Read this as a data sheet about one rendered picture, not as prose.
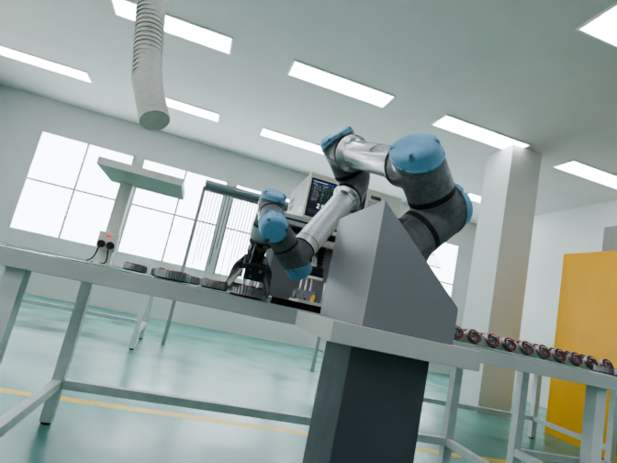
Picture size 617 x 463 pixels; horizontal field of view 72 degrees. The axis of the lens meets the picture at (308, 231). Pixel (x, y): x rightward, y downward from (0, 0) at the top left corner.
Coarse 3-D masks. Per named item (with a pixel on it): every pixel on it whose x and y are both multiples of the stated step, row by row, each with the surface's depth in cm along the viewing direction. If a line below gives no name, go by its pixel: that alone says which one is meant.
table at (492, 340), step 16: (480, 336) 316; (496, 336) 321; (528, 352) 322; (544, 352) 330; (560, 352) 336; (320, 368) 356; (592, 368) 338; (432, 400) 377; (528, 416) 402; (608, 416) 336; (528, 432) 404; (608, 432) 333; (608, 448) 330
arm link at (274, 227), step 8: (264, 208) 114; (272, 208) 113; (280, 208) 116; (264, 216) 110; (272, 216) 108; (280, 216) 109; (264, 224) 108; (272, 224) 108; (280, 224) 108; (288, 224) 113; (264, 232) 108; (272, 232) 108; (280, 232) 109; (288, 232) 112; (272, 240) 109; (280, 240) 110; (288, 240) 113; (296, 240) 115; (272, 248) 115; (280, 248) 113; (288, 248) 113
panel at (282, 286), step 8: (328, 256) 191; (272, 264) 184; (280, 264) 185; (312, 264) 189; (328, 264) 191; (272, 272) 183; (280, 272) 184; (328, 272) 190; (272, 280) 183; (280, 280) 184; (288, 280) 185; (296, 280) 186; (304, 280) 187; (272, 288) 182; (280, 288) 183; (288, 288) 184; (312, 288) 187; (320, 288) 188; (272, 296) 182; (280, 296) 183; (288, 296) 184; (320, 296) 188
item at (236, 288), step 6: (234, 282) 132; (234, 288) 130; (240, 288) 129; (246, 288) 130; (252, 288) 130; (258, 288) 131; (234, 294) 130; (240, 294) 129; (246, 294) 129; (252, 294) 129; (258, 294) 131
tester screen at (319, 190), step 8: (312, 184) 180; (320, 184) 181; (328, 184) 182; (312, 192) 180; (320, 192) 181; (328, 192) 181; (312, 200) 179; (320, 200) 180; (328, 200) 181; (312, 208) 179
